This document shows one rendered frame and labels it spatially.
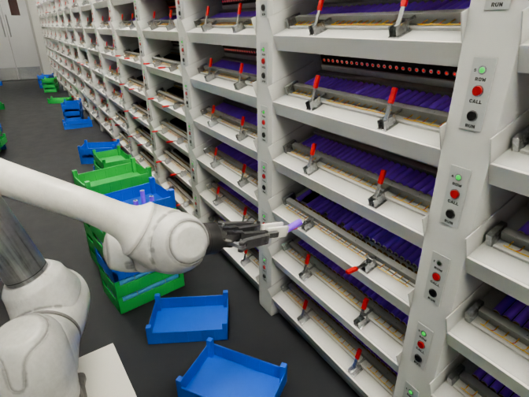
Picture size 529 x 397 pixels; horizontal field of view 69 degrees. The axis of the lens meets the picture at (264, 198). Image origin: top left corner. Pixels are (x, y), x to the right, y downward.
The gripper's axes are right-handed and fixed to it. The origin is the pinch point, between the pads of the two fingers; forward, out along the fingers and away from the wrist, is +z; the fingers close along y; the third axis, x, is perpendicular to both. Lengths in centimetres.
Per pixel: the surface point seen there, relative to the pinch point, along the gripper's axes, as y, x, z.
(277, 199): 30.2, 4.5, 22.0
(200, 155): 100, 8, 22
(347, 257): -6.9, 7.7, 22.2
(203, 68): 99, -34, 19
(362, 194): -8.6, -12.0, 20.0
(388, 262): -18.5, 3.5, 24.7
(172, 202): 68, 19, -3
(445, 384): -40, 25, 28
